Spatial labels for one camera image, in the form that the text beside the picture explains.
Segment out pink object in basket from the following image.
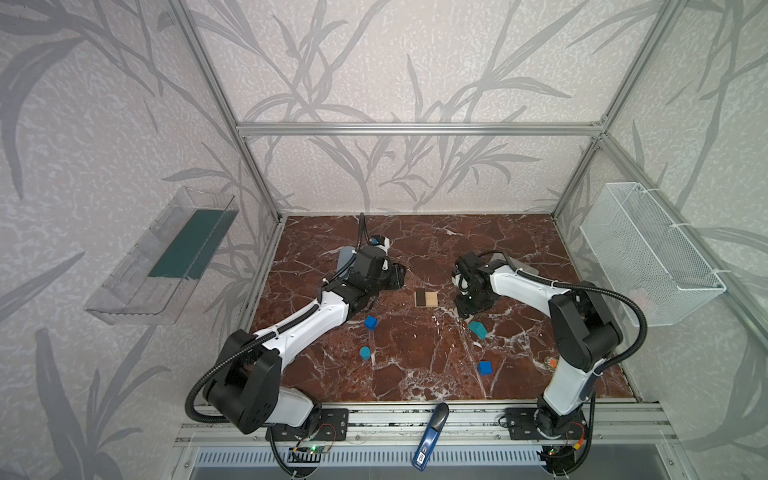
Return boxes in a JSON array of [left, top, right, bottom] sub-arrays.
[[627, 287, 654, 314]]

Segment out blue cube right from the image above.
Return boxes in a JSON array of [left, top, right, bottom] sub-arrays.
[[477, 361, 493, 377]]

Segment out white wire mesh basket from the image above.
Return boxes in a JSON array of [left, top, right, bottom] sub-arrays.
[[581, 182, 727, 327]]

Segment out blue cube left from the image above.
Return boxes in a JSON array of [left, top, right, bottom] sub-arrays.
[[364, 316, 378, 330]]

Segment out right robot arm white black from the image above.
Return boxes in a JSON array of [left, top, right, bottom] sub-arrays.
[[452, 251, 649, 428]]

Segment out teal triangular roof block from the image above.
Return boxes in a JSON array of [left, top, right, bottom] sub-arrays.
[[468, 321, 488, 339]]

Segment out clear plastic wall bin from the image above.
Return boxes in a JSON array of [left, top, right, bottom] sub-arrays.
[[84, 187, 239, 325]]

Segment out blue cube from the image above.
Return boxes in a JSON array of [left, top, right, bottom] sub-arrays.
[[477, 361, 493, 377], [364, 316, 378, 330]]

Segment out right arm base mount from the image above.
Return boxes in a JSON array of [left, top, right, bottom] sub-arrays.
[[498, 407, 587, 441]]

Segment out grey-blue glasses case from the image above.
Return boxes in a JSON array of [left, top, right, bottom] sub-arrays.
[[336, 246, 356, 276]]

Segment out grey rectangular sponge block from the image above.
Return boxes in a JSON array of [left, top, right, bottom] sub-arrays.
[[491, 253, 538, 275]]

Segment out dark brown wood block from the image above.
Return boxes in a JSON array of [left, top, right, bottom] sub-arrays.
[[414, 290, 427, 307]]

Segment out blue black handheld scanner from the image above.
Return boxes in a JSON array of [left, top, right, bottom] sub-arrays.
[[411, 402, 450, 471]]

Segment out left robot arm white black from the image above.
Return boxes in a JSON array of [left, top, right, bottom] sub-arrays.
[[184, 235, 406, 435]]

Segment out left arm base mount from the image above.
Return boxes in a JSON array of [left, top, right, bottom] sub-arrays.
[[268, 407, 350, 442]]

